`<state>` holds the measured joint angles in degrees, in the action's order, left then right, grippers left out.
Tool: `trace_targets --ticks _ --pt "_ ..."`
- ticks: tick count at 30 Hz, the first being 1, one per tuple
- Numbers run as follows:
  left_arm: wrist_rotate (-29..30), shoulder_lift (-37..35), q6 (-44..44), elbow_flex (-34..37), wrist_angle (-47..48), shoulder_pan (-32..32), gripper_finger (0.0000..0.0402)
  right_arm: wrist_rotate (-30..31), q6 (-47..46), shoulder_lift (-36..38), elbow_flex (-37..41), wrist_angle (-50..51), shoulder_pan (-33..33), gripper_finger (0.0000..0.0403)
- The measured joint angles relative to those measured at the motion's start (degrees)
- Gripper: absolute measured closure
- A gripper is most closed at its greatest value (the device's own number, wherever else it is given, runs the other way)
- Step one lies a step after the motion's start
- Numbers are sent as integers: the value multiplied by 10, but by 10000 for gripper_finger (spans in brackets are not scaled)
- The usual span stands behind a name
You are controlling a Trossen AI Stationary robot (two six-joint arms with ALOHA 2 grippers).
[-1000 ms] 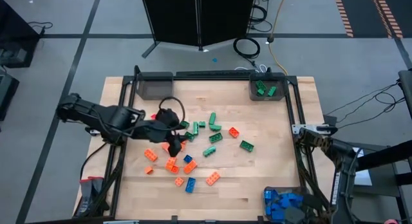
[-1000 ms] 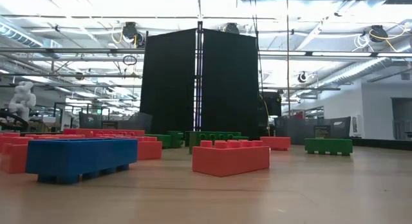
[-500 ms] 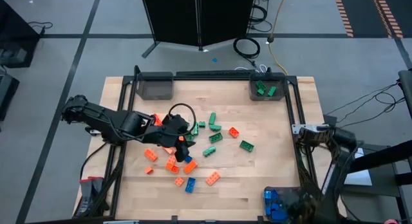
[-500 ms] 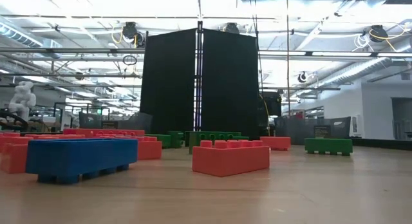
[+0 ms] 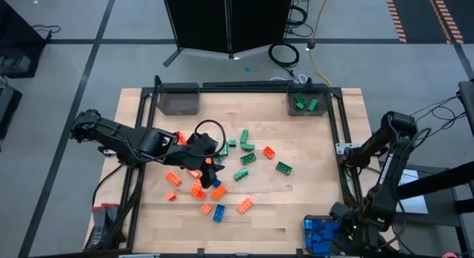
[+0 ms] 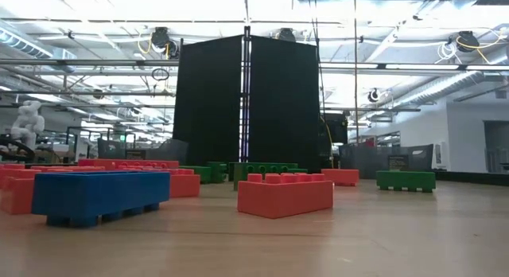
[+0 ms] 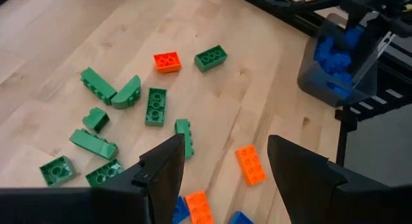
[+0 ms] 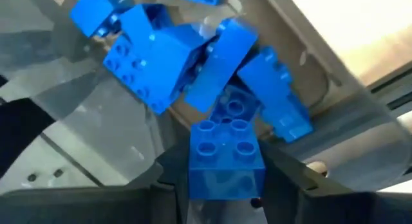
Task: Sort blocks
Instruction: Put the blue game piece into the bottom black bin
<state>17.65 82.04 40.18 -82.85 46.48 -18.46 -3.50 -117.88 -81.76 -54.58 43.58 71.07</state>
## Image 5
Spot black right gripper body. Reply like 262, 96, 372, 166
330, 201, 362, 237

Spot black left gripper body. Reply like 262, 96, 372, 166
176, 133, 219, 171

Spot large blue toy brick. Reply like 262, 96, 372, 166
314, 222, 340, 237

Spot grey translucent plastic bin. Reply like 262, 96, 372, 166
287, 82, 330, 117
302, 214, 358, 257
158, 82, 201, 116

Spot white paper sheet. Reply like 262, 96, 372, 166
398, 168, 430, 215

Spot black stand beam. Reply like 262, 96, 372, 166
395, 160, 474, 203

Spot grey side table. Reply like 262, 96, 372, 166
395, 161, 464, 229

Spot black partition panel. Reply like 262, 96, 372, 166
161, 0, 296, 68

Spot black cabinet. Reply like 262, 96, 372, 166
0, 0, 47, 79
0, 83, 23, 140

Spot dark mat orange stripes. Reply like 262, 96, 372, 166
383, 0, 466, 44

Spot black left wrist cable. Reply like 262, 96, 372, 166
193, 119, 227, 159

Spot black metal table frame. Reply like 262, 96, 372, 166
83, 75, 401, 258

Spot black arm base cable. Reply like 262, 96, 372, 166
91, 163, 125, 208

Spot black clamp red handle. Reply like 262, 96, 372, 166
105, 202, 121, 244
91, 205, 107, 248

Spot coiled black cable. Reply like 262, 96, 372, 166
267, 42, 300, 69

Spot white cable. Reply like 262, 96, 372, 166
272, 74, 309, 85

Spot black cable bunch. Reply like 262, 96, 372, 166
407, 94, 468, 141

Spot black cable bundle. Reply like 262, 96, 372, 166
287, 0, 315, 39

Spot yellow cable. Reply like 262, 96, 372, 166
307, 0, 333, 87

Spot thin black floor cable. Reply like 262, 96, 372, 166
32, 24, 62, 40

